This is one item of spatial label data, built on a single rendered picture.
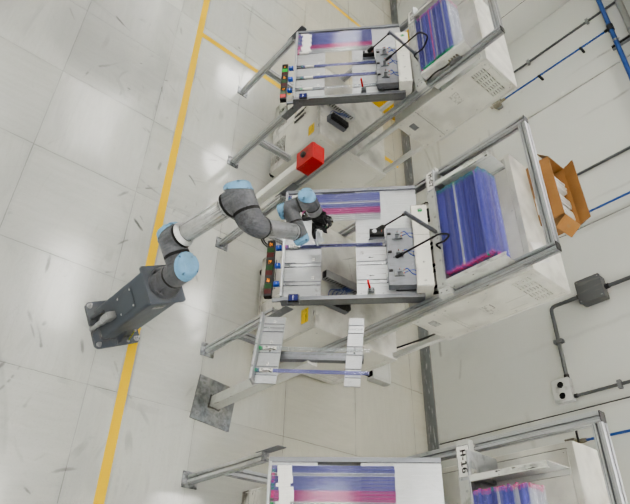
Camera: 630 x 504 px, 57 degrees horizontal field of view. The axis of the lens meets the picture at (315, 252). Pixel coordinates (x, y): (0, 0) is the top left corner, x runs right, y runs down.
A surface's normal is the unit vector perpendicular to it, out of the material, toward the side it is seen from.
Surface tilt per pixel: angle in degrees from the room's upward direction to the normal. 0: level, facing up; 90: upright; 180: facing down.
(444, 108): 90
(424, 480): 44
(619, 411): 90
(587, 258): 90
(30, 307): 0
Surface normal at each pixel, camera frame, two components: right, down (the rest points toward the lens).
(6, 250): 0.65, -0.41
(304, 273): -0.09, -0.55
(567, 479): -0.75, -0.38
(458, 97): -0.02, 0.83
